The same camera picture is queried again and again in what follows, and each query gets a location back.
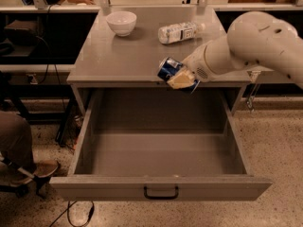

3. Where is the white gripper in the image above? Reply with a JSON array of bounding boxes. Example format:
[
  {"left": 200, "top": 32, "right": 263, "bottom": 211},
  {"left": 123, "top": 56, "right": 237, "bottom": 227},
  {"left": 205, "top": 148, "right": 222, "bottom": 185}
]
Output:
[{"left": 168, "top": 43, "right": 221, "bottom": 89}]

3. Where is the blue pepsi can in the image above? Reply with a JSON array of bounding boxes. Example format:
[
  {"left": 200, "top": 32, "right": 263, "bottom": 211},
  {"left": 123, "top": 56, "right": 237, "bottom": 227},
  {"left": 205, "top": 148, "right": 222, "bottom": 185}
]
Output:
[{"left": 157, "top": 57, "right": 200, "bottom": 93}]

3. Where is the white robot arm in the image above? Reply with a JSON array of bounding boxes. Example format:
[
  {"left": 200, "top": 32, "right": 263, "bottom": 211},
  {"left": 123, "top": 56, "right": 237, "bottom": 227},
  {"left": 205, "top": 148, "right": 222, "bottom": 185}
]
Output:
[{"left": 168, "top": 11, "right": 303, "bottom": 89}]

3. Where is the open grey drawer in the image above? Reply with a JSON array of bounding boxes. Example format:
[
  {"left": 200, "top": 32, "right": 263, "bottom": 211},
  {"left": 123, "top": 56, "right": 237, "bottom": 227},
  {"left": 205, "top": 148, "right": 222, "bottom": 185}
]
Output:
[{"left": 50, "top": 88, "right": 272, "bottom": 201}]

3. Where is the clear plastic water bottle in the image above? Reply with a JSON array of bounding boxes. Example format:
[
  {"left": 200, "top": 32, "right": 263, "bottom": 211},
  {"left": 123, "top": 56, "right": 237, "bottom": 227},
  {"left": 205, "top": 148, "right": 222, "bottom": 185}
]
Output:
[{"left": 158, "top": 22, "right": 206, "bottom": 44}]

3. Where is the grey metal cabinet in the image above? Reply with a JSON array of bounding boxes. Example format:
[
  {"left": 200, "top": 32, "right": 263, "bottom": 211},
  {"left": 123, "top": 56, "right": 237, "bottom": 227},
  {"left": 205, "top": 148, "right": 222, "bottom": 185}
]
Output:
[{"left": 66, "top": 5, "right": 252, "bottom": 116}]

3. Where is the white ceramic bowl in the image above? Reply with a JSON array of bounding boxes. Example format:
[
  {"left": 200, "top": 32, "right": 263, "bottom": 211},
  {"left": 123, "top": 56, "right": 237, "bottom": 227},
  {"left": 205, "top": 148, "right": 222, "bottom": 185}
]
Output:
[{"left": 106, "top": 11, "right": 137, "bottom": 37}]

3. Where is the brown shoe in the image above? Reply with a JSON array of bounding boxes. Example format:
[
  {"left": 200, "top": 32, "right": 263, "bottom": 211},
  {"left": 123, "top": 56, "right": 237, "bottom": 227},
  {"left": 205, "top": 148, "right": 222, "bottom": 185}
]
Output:
[{"left": 10, "top": 160, "right": 60, "bottom": 186}]

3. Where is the seated person's leg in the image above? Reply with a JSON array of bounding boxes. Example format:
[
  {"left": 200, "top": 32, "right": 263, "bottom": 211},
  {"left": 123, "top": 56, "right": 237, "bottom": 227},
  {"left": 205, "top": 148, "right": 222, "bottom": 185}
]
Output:
[{"left": 0, "top": 112, "right": 36, "bottom": 172}]

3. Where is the black office chair base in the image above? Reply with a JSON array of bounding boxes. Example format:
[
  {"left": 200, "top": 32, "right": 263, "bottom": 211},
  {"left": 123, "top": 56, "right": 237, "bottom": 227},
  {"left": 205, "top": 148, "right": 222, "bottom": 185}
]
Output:
[{"left": 0, "top": 147, "right": 51, "bottom": 199}]

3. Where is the black drawer handle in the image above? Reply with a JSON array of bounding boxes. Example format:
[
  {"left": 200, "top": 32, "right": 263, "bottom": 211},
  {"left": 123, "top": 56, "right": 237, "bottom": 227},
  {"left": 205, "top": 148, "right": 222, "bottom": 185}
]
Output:
[{"left": 143, "top": 186, "right": 179, "bottom": 201}]

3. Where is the black floor cable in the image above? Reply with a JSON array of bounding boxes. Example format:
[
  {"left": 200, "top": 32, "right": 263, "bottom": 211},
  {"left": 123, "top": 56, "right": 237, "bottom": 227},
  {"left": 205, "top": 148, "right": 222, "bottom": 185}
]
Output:
[{"left": 48, "top": 201, "right": 96, "bottom": 227}]

